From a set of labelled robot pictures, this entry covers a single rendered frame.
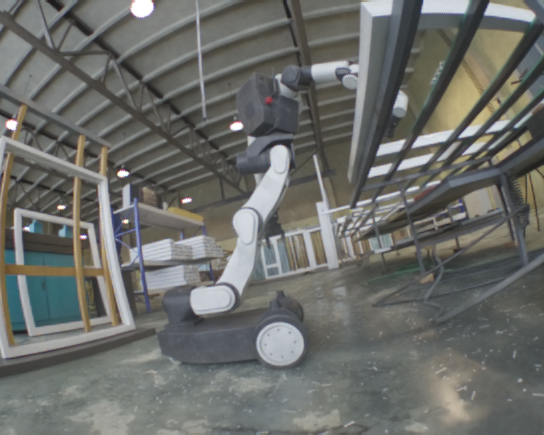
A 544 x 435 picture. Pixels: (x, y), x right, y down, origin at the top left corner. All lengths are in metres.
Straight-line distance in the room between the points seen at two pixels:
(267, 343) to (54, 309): 3.08
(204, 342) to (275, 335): 0.29
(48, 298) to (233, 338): 2.93
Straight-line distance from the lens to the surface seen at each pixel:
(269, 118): 1.22
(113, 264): 2.30
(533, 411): 0.55
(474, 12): 0.82
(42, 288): 3.57
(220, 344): 1.01
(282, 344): 0.91
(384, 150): 1.60
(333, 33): 10.95
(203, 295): 1.12
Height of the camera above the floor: 0.36
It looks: 12 degrees up
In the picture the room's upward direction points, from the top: 12 degrees counter-clockwise
